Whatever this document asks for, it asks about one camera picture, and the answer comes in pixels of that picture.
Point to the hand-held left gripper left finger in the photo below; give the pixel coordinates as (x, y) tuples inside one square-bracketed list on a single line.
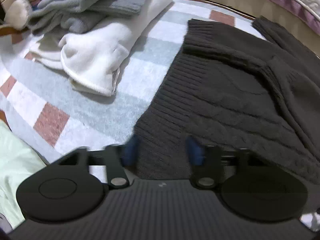
[(130, 152)]

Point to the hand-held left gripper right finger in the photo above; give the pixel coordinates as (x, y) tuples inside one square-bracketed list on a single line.
[(195, 152)]

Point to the dark brown knitted sweater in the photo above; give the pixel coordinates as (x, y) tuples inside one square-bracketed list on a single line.
[(225, 92)]

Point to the checked floor mat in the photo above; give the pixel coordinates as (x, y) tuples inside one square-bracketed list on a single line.
[(87, 110)]

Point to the white fleece garment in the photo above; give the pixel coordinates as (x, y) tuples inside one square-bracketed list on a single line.
[(95, 47)]

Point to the light green cloth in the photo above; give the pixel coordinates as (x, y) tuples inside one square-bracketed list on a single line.
[(17, 170)]

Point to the grey fleece garment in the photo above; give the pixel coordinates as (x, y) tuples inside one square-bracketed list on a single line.
[(75, 5)]

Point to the grey plush rabbit toy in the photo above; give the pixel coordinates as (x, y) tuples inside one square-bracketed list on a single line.
[(17, 12)]

